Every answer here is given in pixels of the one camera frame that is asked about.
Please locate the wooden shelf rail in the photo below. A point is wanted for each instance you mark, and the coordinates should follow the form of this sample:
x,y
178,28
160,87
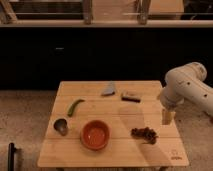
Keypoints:
x,y
107,13

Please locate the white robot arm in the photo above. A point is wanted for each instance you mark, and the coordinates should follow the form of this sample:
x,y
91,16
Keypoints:
x,y
185,82

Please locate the red bowl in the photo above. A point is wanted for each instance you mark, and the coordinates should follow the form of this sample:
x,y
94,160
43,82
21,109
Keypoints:
x,y
95,135

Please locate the dark chalkboard eraser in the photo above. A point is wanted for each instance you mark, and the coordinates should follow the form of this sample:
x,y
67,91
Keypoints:
x,y
128,96

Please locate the black bar object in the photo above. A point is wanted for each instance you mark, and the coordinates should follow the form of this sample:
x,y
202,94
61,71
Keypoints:
x,y
11,153

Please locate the dark dried grape bunch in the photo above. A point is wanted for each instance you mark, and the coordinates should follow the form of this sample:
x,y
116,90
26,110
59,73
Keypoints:
x,y
149,135

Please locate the grey folded cloth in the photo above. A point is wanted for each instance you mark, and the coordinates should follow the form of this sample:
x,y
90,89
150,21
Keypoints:
x,y
109,90

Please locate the green pepper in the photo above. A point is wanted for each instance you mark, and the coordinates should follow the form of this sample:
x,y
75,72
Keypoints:
x,y
73,106

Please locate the small metal cup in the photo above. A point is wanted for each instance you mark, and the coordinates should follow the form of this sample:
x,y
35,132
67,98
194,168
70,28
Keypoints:
x,y
60,125

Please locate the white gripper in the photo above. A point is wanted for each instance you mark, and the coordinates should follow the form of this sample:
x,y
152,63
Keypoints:
x,y
170,100

